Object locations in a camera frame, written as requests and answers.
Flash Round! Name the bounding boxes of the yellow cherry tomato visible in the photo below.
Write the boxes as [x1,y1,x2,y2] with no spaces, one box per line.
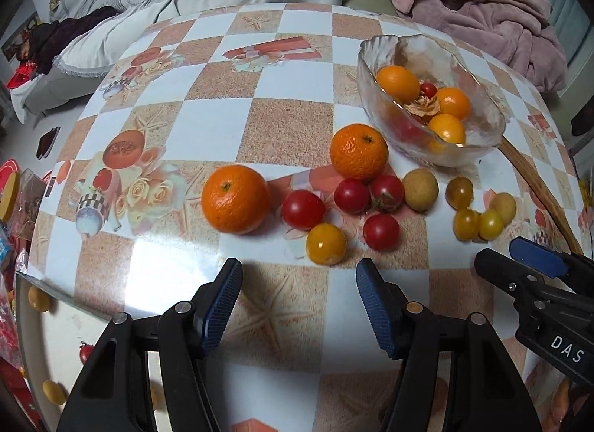
[453,209,480,242]
[306,223,347,266]

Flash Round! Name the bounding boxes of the checkered tablecloth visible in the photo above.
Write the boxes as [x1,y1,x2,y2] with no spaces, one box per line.
[28,3,592,431]

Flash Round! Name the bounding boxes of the orange kumquat in bowl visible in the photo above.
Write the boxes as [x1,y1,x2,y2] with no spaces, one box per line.
[376,65,421,104]
[428,113,466,144]
[436,87,471,120]

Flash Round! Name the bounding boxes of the clear glass bowl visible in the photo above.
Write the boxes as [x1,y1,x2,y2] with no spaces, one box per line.
[358,35,505,168]

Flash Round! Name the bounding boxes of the long wooden stick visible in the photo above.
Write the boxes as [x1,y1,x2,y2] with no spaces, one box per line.
[498,137,583,254]

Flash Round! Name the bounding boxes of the large orange mandarin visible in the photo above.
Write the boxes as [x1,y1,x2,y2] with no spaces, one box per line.
[200,165,272,235]

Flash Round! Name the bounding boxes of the red stemmed tomato in tray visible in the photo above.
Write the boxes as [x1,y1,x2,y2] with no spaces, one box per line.
[79,343,95,365]

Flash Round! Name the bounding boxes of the pile of snack packets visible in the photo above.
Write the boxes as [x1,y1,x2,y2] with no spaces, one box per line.
[1,160,46,391]

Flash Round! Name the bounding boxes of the brown longan fruit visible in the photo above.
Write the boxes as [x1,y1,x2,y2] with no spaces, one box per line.
[27,285,52,313]
[489,192,516,226]

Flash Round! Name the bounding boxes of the small yellow tomato in tray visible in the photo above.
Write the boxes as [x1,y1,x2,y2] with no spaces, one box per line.
[41,380,68,406]

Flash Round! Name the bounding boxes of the yellow-green cherry tomato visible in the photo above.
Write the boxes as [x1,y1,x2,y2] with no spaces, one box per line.
[445,176,474,211]
[478,209,505,241]

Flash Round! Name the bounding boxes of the white shallow tray box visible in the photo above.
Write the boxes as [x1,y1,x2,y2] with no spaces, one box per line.
[15,271,164,432]

